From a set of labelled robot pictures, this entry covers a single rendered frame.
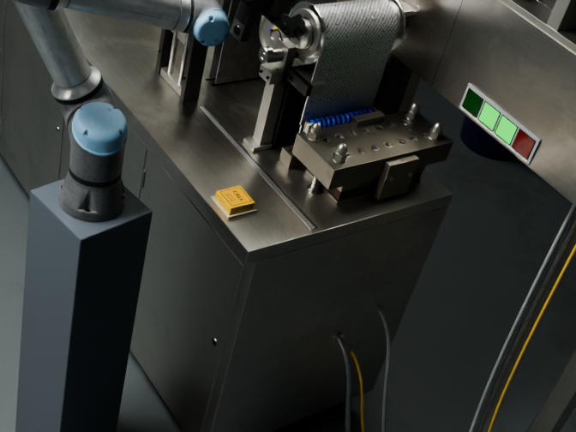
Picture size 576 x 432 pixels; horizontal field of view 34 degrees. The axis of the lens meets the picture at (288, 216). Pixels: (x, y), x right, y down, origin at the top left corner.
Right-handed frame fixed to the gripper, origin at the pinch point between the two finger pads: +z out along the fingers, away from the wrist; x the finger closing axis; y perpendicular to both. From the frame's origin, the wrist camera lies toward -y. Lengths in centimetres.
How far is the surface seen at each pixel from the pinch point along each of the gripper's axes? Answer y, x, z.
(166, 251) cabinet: -64, 1, 24
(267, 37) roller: -3.6, 12.8, 9.1
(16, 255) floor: -116, 73, 55
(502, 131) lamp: 18, -43, 32
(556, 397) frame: -20, -81, 86
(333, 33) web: 7.5, -7.5, 3.4
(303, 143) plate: -16.4, -15.2, 14.4
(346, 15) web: 13.0, -5.0, 5.5
